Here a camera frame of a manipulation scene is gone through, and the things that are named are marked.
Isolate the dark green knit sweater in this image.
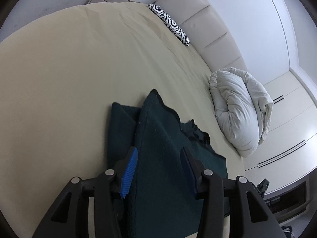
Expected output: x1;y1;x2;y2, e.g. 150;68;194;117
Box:
107;90;227;237

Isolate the white folded duvet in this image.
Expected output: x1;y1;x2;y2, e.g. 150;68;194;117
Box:
209;67;273;158

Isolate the grey tv cabinet shelf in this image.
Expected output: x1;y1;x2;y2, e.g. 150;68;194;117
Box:
264;177;313;223

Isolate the beige bed mattress sheet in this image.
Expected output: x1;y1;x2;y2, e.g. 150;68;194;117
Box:
1;2;244;237

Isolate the zebra print pillow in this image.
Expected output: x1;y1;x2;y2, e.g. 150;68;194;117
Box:
148;4;190;46

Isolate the beige padded headboard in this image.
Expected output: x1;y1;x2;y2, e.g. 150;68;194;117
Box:
155;0;247;72

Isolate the white wardrobe with black handles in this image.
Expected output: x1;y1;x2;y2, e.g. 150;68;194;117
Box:
244;72;316;194

